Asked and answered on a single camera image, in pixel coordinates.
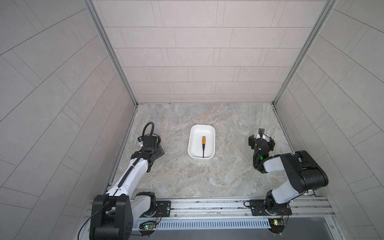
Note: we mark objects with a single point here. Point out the right aluminium corner profile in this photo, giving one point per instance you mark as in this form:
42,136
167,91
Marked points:
324,15

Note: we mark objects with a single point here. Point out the white rectangular bin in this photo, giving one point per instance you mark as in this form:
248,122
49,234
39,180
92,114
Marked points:
195,150

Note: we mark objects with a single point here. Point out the aluminium corner frame profile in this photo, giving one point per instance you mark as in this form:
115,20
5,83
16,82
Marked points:
107,44

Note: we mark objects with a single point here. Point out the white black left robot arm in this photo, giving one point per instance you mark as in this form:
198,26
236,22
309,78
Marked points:
126,192

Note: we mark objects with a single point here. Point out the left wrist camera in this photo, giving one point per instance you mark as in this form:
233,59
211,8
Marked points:
148,139

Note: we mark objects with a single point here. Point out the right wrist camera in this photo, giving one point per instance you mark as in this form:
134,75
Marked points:
261,134

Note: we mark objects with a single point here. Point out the orange handled screwdriver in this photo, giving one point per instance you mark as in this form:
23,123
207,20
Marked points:
203,145

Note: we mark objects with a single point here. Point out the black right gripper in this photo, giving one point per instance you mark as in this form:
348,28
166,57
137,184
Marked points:
252,141

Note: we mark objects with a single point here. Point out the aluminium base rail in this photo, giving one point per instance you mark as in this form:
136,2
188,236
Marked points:
234,214

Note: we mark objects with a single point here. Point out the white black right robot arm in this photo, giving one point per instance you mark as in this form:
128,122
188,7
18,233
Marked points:
303,174

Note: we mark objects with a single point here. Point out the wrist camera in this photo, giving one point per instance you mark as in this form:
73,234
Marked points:
261,134
148,139

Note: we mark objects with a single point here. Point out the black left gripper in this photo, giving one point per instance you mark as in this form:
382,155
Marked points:
158,153

